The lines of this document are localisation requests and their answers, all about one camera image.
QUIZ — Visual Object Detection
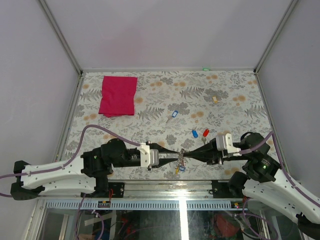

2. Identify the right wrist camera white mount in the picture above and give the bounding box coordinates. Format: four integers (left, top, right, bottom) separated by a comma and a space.
215, 133, 241, 154

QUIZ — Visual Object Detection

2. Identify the grey keyring with yellow handle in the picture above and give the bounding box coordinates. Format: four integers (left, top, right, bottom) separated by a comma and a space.
175, 148, 186, 171

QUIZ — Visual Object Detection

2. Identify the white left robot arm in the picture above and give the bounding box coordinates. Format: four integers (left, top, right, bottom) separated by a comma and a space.
10, 138, 177, 201

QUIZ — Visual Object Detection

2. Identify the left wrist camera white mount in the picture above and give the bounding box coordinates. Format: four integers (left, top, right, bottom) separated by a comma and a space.
137, 142, 160, 168

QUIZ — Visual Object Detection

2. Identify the blue tag key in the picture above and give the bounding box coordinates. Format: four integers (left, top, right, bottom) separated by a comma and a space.
178, 165, 186, 172
165, 110, 178, 124
191, 129, 198, 138

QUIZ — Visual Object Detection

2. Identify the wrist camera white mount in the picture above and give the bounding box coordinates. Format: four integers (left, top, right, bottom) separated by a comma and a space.
215, 133, 241, 154
137, 142, 160, 168

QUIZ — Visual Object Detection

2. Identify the pink folded cloth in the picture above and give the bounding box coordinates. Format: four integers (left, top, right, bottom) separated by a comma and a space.
98, 76, 138, 118

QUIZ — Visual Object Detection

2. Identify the loose red tag key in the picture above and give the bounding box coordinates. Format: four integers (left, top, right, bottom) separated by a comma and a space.
201, 129, 210, 145

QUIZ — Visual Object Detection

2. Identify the loose yellow tag key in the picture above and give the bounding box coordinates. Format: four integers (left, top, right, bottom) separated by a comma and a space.
212, 96, 218, 103

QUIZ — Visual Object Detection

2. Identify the metal front rail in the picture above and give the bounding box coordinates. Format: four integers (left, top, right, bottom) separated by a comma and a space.
37, 180, 243, 211

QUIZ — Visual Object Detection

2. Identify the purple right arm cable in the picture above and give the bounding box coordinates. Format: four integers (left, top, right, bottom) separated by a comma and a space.
238, 130, 320, 210

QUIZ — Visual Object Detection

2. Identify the aluminium enclosure frame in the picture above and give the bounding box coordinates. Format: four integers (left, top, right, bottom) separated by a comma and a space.
24, 0, 320, 240

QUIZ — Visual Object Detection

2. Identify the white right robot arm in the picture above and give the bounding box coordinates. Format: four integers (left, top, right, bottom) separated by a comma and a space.
183, 132, 320, 239

